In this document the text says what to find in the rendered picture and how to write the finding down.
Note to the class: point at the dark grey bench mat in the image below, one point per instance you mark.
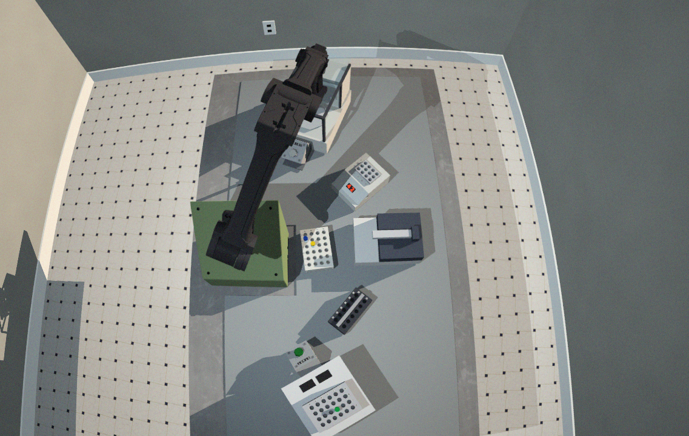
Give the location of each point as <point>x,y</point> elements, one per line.
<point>401,350</point>

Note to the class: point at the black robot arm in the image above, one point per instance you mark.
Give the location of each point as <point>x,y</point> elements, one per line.
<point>288,103</point>

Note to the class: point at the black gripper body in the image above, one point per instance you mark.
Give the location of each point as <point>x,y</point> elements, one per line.
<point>322,91</point>

